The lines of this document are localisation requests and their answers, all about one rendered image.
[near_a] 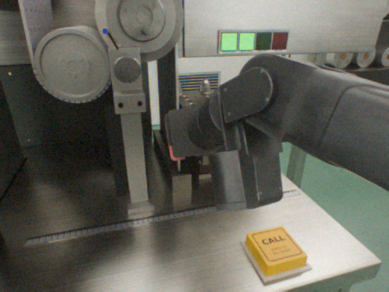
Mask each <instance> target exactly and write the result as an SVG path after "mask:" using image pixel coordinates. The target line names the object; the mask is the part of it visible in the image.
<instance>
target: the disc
mask: <svg viewBox="0 0 389 292"><path fill-rule="evenodd" d="M106 2H107V0H96V4H95V15H96V24H97V26H98V30H99V32H100V35H101V36H102V38H103V40H104V41H105V43H106V44H107V45H108V46H109V47H114V45H113V42H112V41H111V39H110V38H109V36H108V34H104V33H103V28H108V31H109V32H108V33H110V35H111V37H112V38H113V40H114V41H115V44H116V45H117V46H121V45H120V44H119V43H118V42H117V41H116V40H115V38H114V37H113V35H112V34H111V32H110V30H109V26H108V24H107V23H106ZM172 3H173V4H174V6H175V13H176V23H175V29H174V31H173V33H172V36H171V37H170V39H169V41H168V42H167V43H166V44H165V45H164V46H163V47H161V48H160V49H158V50H156V51H155V52H148V53H140V57H141V62H152V61H154V60H158V59H160V58H161V57H164V56H165V55H167V54H168V53H169V52H170V51H171V50H172V49H173V48H174V46H175V45H176V44H177V41H179V39H180V36H181V33H182V27H183V22H184V14H183V6H182V2H181V0H172Z"/></svg>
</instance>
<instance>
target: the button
mask: <svg viewBox="0 0 389 292"><path fill-rule="evenodd" d="M245 245H246V246H247V247H248V249H249V250H250V251H251V254H252V255H253V256H254V258H255V260H256V262H257V263H258V264H259V266H260V268H261V270H262V271H263V273H264V275H265V276H271V275H275V274H280V273H283V272H285V271H291V270H293V269H296V268H301V267H304V266H305V265H306V262H307V258H308V256H307V254H306V253H305V251H304V250H303V249H302V247H300V246H299V244H298V243H297V242H296V241H295V240H294V239H293V238H292V236H291V235H290V234H289V232H288V231H286V229H285V228H284V227H283V226H279V227H274V228H270V229H265V230H260V231H257V232H251V233H248V234H247V235H246V239H245Z"/></svg>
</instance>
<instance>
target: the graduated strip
mask: <svg viewBox="0 0 389 292"><path fill-rule="evenodd" d="M298 195H301V194H300V193H299V192H298V191H297V190H296V189H293V190H289V191H283V197H282V198H288V197H292V196H298ZM213 211H218V210H217V209H216V204H215V205H205V206H201V207H198V208H189V209H185V210H182V211H173V212H169V213H165V214H156V215H153V216H146V217H140V218H133V219H130V220H126V221H117V222H114V223H107V224H101V225H94V226H91V227H82V228H78V229H75V230H66V231H63V232H56V233H51V234H43V235H40V236H31V237H28V238H27V239H26V243H25V244H24V247H28V246H33V245H39V244H43V243H51V242H55V241H58V240H66V239H70V238H76V237H79V236H89V235H91V234H95V233H104V232H106V231H114V230H119V229H125V228H129V227H138V226H141V225H144V224H153V223H157V222H161V221H169V220H172V219H179V218H183V217H187V216H195V215H198V214H207V213H210V212H213Z"/></svg>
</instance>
